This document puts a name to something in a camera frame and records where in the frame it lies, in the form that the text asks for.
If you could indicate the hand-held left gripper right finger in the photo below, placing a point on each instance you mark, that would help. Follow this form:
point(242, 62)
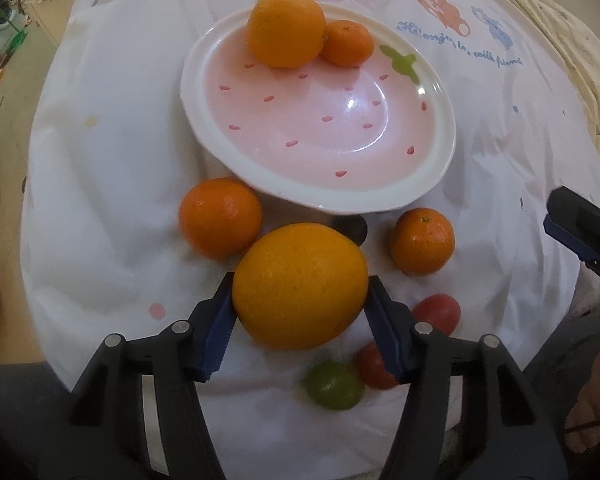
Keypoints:
point(384, 332)

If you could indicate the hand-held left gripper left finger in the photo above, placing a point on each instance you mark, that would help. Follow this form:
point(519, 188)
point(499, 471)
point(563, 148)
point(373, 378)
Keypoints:
point(219, 332)

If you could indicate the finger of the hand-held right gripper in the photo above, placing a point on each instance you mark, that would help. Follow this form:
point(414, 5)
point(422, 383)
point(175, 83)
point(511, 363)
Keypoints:
point(582, 232)

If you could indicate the red tomato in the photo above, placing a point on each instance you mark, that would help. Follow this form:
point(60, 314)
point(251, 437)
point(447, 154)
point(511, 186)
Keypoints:
point(375, 367)
point(439, 312)

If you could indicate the green round fruit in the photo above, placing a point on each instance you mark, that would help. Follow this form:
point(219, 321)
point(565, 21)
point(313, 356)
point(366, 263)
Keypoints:
point(334, 385)

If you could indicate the large orange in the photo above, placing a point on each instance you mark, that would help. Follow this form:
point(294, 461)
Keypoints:
point(300, 286)
point(286, 28)

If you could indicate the mandarin orange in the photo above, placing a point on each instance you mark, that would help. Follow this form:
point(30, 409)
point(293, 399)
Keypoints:
point(422, 240)
point(347, 43)
point(220, 218)

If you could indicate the pink strawberry print plate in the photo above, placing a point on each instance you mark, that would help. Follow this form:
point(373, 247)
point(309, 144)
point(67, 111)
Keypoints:
point(325, 130)

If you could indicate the person's right trouser leg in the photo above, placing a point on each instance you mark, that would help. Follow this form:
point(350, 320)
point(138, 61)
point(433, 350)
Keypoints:
point(565, 345)

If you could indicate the person's trouser leg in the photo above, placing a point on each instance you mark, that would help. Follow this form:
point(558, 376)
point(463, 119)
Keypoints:
point(565, 345)
point(25, 420)

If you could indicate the person's foot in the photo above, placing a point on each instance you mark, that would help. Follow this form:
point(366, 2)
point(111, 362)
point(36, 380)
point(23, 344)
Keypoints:
point(596, 395)

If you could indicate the cream patterned quilt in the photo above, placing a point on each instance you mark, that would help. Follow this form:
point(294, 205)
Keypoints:
point(575, 45)

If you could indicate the white animal print blanket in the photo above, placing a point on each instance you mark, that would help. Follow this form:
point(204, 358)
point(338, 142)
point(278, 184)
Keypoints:
point(115, 170)

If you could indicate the person's left trouser leg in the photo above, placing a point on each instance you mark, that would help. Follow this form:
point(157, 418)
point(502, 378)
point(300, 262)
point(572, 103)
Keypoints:
point(25, 420)

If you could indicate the green plastic item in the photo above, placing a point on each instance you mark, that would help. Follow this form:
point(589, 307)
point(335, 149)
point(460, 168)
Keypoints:
point(19, 40)

